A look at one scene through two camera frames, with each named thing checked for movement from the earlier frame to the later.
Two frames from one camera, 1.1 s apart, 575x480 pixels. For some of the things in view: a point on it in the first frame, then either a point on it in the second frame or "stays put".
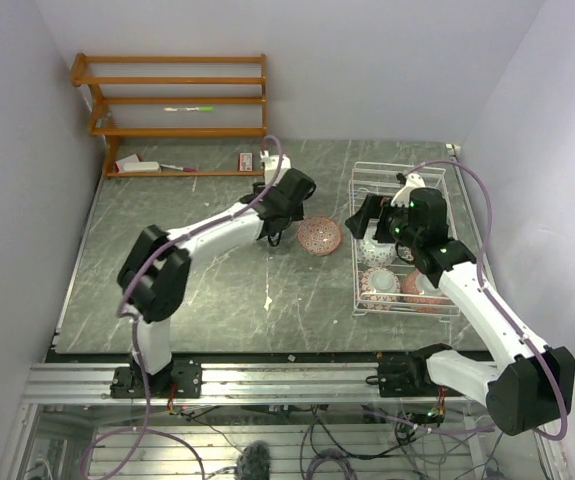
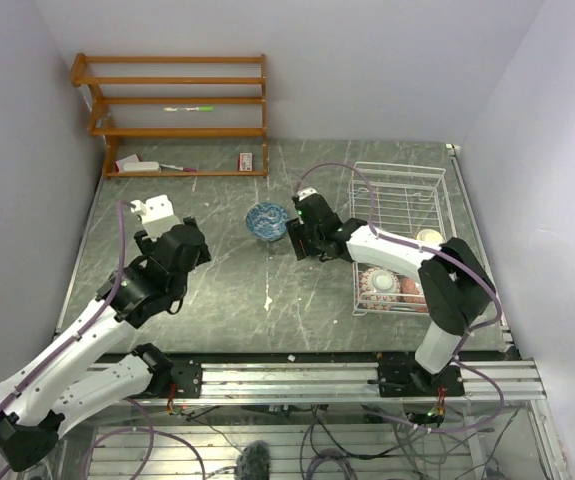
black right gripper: [372, 208] → [297, 229]
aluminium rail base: [223, 383] stays put
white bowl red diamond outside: [379, 280] stays put
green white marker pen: [189, 109] stays put
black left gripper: [299, 214] → [144, 242]
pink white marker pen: [184, 169] stays put
